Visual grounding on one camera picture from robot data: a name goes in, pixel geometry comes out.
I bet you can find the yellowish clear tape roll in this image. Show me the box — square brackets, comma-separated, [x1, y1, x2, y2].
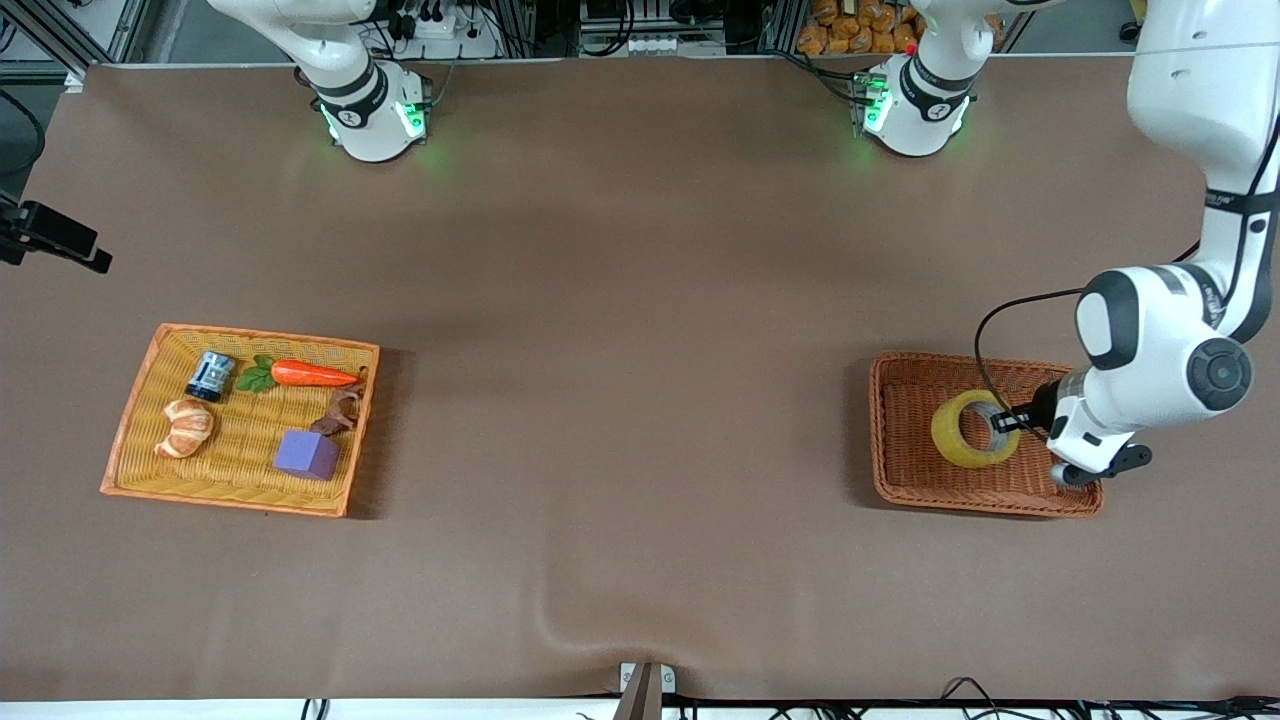
[931, 390, 1023, 470]

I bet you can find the brown wicker basket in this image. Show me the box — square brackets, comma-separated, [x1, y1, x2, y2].
[867, 350, 1105, 519]

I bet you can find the blue black small can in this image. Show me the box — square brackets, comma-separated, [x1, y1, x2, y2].
[186, 351, 237, 403]

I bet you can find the toy croissant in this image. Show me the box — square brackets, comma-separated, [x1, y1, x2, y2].
[155, 398, 216, 460]

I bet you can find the orange toy carrot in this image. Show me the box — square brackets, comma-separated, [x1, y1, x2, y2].
[235, 355, 363, 393]

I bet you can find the yellow wicker tray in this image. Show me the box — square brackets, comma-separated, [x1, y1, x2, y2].
[100, 322, 381, 519]

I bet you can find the purple foam cube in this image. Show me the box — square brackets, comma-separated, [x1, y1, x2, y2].
[273, 429, 341, 482]

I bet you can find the brown animal figurine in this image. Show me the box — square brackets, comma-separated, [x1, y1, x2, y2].
[310, 368, 369, 437]

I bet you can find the orange snack bags pile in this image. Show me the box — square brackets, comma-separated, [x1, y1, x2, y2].
[797, 0, 923, 57]

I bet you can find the white power strip with plugs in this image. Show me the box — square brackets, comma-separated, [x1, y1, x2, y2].
[385, 0, 503, 59]

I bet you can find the aluminium frame profile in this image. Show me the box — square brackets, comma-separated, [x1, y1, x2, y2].
[0, 0, 151, 93]

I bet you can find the metal bracket at table edge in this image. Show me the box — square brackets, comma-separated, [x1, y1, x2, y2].
[618, 661, 677, 720]

